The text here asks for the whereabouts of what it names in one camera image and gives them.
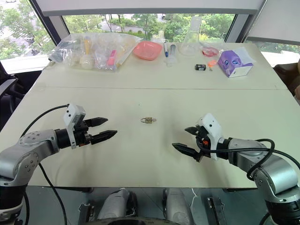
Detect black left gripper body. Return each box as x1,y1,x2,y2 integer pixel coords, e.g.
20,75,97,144
74,119,92,148

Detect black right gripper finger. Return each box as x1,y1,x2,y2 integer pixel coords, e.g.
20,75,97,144
184,126,200,136
172,143,200,160

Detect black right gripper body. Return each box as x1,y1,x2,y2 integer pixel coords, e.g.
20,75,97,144
194,127,211,163

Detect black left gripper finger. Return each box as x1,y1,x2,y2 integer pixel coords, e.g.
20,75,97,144
83,117,109,128
90,130,118,145

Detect grey rounded robot leg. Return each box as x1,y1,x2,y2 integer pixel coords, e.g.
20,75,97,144
162,187,193,225
97,188,139,221

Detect pink tube in bag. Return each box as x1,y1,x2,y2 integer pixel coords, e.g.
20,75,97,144
106,49,117,68

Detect yellow plastic bottle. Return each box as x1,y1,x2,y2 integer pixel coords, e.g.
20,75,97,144
79,37,95,70

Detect large clear plastic bag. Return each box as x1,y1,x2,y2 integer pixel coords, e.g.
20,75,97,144
48,32,143,73

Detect large clear syringe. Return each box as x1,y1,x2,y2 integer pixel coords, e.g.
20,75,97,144
164,44,179,68

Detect purple tissue box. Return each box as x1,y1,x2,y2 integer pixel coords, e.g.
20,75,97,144
217,46,255,79

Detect red petri dish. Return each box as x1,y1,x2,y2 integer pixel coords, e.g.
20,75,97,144
202,46,220,57

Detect black office chair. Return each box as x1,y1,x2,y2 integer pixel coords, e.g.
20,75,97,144
0,60,25,128

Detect pink plastic bowl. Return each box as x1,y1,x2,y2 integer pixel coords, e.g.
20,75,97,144
133,40,163,61

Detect glass conical flask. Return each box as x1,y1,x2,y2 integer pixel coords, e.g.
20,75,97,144
179,16,204,57

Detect brown chair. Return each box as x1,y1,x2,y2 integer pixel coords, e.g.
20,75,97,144
272,58,300,104

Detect white roller blind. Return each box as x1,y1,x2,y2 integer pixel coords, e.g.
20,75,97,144
243,0,300,45
35,0,268,17

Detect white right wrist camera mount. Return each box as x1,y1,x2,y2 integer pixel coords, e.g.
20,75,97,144
195,113,224,161

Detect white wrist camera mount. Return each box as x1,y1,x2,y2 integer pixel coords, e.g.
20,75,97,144
195,113,224,161
63,103,86,150

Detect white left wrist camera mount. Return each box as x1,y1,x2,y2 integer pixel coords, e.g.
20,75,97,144
63,103,86,150

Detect thin white cable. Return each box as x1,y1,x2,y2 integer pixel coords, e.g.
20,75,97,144
190,188,200,213

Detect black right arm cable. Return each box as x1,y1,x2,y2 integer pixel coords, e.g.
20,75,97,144
203,138,300,181

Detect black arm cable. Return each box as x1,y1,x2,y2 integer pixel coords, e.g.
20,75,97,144
203,138,300,181
20,104,70,225

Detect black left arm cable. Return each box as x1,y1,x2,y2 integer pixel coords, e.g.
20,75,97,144
20,104,70,225

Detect black metal table bracket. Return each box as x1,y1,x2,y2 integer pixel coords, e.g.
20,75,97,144
206,196,227,225
78,202,95,225

